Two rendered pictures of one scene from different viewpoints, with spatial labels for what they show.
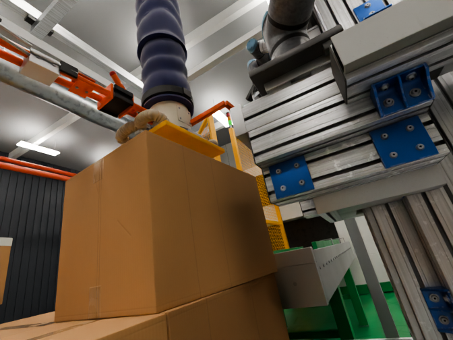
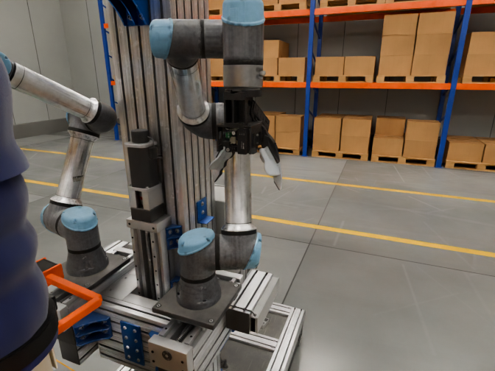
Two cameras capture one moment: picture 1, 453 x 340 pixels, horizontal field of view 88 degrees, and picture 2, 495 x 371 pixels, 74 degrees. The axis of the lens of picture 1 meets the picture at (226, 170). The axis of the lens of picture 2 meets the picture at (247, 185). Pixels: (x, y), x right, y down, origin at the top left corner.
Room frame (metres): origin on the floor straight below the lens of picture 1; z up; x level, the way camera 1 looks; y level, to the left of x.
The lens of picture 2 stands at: (0.40, 0.71, 1.75)
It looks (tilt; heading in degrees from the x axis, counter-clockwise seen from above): 18 degrees down; 268
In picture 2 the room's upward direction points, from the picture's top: straight up
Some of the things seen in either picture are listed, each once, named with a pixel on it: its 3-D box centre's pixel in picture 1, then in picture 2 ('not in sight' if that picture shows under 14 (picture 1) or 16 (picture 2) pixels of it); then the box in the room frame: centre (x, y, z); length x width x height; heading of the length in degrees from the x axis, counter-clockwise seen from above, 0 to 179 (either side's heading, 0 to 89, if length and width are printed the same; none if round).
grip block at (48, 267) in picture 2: not in sight; (40, 274); (0.98, -0.18, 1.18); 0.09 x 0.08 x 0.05; 60
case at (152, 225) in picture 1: (180, 230); not in sight; (0.85, 0.20, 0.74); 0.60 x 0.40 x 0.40; 150
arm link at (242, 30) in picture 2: not in sight; (243, 32); (0.38, 0.05, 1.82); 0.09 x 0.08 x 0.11; 92
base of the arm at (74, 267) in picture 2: not in sight; (85, 254); (0.97, -0.45, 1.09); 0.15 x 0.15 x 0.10
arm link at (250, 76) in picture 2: not in sight; (244, 78); (0.37, 0.05, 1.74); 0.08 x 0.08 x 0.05
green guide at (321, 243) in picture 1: (334, 243); not in sight; (2.43, -0.89, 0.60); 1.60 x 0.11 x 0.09; 153
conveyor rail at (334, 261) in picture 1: (341, 256); not in sight; (2.08, -0.78, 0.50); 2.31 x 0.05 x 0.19; 153
